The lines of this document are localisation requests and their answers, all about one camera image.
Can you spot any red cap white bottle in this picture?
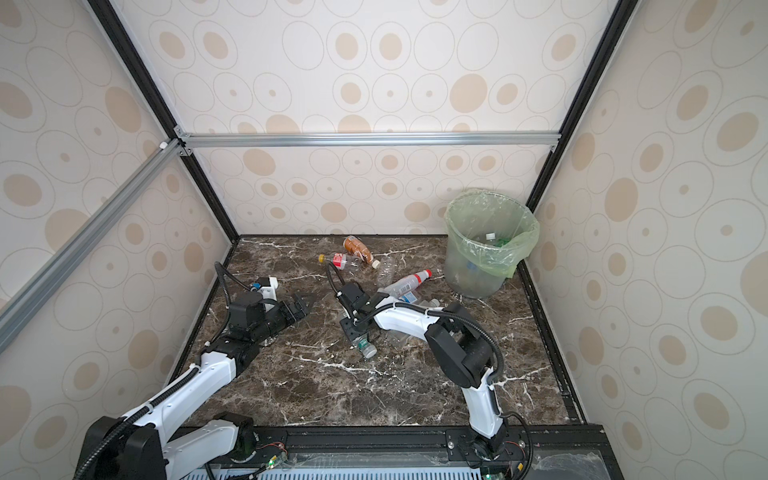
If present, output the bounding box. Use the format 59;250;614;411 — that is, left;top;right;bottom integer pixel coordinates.
381;270;432;298

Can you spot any green cap clear bottle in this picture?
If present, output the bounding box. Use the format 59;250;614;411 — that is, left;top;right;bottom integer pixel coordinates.
353;334;377;359

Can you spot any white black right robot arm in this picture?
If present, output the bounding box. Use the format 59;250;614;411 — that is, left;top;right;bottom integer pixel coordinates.
335;283;507;455

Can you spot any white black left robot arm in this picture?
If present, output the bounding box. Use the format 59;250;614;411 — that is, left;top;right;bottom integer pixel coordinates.
74;290;316;479

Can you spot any mesh bin with green liner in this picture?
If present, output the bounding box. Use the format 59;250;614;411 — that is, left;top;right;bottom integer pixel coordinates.
443;189;540;299

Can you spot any clear crushed unlabeled bottle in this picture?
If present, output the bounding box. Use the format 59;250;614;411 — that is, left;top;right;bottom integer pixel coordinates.
377;257;397;289

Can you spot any yellow cap red label bottle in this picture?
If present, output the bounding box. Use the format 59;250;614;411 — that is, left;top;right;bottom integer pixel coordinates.
318;253;361;271

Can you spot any blue label clear bottle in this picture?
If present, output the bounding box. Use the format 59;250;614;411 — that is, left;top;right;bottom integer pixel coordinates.
399;291;421;305

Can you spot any brown tea bottle at back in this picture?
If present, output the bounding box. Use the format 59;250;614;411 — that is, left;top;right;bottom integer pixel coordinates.
343;235;380;269

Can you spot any large clear square bottle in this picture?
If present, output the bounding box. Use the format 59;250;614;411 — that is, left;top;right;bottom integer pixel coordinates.
415;299;440;309

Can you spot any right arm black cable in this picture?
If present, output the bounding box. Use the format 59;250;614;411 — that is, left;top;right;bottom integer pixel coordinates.
325;262;506;385

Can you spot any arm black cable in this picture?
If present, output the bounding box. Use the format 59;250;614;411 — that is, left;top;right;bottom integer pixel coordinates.
325;262;506;385
71;260;265;480

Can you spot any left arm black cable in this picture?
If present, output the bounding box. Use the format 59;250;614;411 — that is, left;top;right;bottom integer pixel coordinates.
71;260;265;480

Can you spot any horizontal aluminium back rail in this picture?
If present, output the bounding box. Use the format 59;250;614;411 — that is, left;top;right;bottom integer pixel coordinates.
181;131;561;148

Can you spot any diagonal aluminium left rail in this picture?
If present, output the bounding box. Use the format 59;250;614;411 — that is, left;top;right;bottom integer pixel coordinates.
1;139;182;350

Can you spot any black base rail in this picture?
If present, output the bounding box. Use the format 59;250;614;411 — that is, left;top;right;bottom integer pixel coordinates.
106;424;625;480

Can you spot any black left corner post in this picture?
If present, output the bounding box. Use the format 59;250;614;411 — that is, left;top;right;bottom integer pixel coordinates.
87;0;240;244

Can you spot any black corner post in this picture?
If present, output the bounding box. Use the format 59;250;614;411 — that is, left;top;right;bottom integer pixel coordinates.
87;0;240;244
526;0;640;212

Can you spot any black right corner post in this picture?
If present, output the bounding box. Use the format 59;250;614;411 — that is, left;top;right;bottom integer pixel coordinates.
526;0;640;212

